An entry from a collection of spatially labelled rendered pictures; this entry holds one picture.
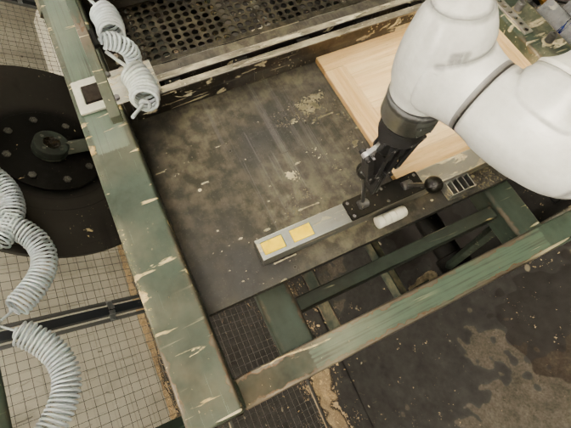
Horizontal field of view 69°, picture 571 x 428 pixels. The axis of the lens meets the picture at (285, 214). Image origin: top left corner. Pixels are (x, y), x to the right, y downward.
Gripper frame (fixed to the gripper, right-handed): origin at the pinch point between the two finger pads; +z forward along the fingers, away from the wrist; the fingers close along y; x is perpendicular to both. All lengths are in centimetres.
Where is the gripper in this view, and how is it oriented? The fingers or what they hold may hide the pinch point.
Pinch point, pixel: (375, 179)
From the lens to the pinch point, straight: 85.7
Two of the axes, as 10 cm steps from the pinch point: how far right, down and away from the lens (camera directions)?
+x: -4.3, -8.3, 3.5
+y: 9.0, -3.8, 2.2
